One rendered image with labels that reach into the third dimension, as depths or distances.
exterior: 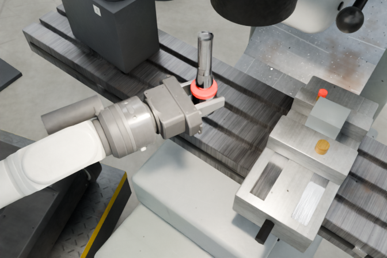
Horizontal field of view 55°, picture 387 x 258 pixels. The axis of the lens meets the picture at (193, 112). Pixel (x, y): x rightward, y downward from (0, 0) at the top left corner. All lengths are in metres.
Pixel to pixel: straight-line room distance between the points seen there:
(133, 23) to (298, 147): 0.45
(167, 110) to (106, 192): 0.83
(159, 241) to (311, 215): 0.39
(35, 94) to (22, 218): 1.20
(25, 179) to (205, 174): 0.42
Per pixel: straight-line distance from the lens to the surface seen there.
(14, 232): 1.24
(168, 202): 0.84
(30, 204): 1.25
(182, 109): 0.62
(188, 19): 2.63
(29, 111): 2.27
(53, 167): 0.58
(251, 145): 0.83
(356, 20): 0.46
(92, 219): 1.39
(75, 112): 0.62
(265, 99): 0.90
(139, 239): 0.94
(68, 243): 1.38
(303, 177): 0.72
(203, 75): 0.62
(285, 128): 0.72
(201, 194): 0.84
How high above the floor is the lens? 1.65
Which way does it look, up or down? 53 degrees down
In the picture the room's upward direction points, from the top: straight up
